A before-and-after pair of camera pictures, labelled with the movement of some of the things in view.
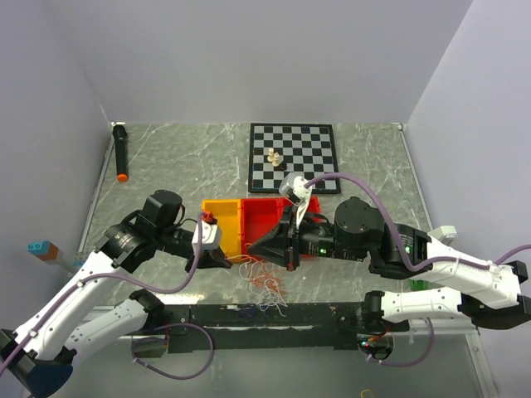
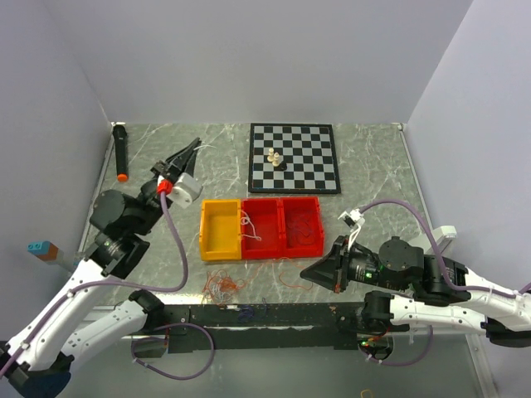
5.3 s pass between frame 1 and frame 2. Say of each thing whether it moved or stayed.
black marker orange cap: stayed
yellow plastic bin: stayed
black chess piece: stayed
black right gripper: moved
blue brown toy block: stayed
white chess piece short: stayed
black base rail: stayed
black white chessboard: stayed
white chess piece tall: stayed
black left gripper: moved
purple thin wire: moved
